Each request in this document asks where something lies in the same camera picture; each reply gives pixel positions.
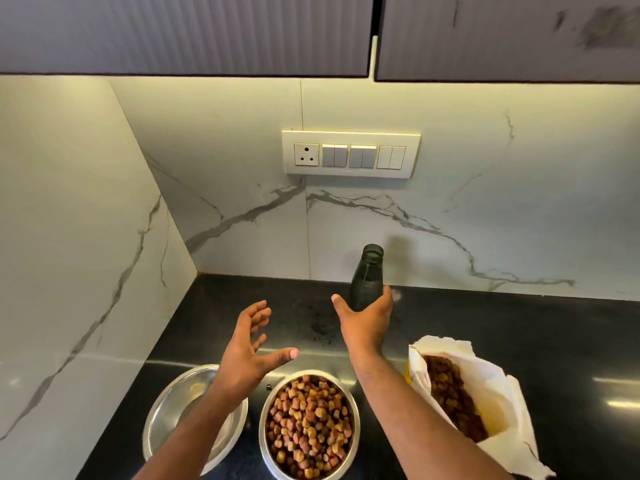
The person's right hand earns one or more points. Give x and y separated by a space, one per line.
367 329

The person's left hand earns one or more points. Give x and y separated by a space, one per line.
240 362

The person's left thumb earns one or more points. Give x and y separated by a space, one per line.
280 357

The person's left middle finger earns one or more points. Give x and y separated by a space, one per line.
261 317

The person's right thumb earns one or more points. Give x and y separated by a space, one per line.
342 305

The dark glass bottle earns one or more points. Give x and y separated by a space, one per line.
366 279

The person's right forearm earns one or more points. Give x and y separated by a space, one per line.
417 424

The person's left forearm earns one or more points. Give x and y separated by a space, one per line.
192 437

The steel bowl with kibble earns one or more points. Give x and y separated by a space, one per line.
309 424

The pile of brown kibble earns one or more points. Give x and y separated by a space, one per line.
309 427

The empty steel bowl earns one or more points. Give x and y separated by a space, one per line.
175 404

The kibble inside bag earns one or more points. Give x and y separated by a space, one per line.
454 397

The white pet food bag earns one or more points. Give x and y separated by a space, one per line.
485 404

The grey ribbed cabinet door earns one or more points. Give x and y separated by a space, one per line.
185 33
507 37

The white wall switch panel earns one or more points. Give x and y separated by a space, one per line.
350 154

